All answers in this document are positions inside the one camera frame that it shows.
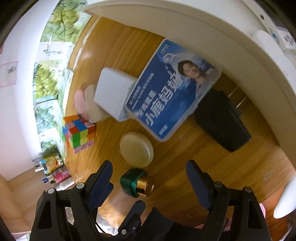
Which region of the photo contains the black rectangular charger block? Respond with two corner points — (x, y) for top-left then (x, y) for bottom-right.
(194, 89), (251, 152)

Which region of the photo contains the beige angular plastic case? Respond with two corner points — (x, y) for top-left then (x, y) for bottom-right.
(84, 85), (110, 123)

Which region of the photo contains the round cream compact case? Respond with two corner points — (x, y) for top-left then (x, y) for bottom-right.
(119, 132), (154, 169)

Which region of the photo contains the orange juice carton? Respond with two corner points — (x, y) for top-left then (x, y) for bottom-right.
(39, 155), (64, 175)

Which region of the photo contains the pink can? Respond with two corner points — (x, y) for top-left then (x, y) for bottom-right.
(52, 167), (71, 184)

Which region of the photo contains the blue floss pick box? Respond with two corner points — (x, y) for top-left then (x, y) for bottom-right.
(125, 39), (221, 142)

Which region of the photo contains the pink square wall sticker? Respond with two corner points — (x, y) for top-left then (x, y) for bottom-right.
(0, 61), (18, 88)

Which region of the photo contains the white power adapter cube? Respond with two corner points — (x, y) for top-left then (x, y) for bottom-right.
(94, 67), (137, 122)

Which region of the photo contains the grape print flattened carton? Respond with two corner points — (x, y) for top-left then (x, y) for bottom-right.
(33, 1), (90, 155)

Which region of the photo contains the green and gold small bottle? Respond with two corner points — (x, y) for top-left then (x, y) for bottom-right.
(120, 168), (154, 198)

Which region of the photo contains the colourful rubik's cube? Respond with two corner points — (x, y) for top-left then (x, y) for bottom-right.
(62, 114), (96, 154)

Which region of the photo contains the white plastic storage bin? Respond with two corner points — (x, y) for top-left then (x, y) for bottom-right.
(83, 1), (295, 223)

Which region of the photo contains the white small bottle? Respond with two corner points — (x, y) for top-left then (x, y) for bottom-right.
(42, 175), (55, 184)

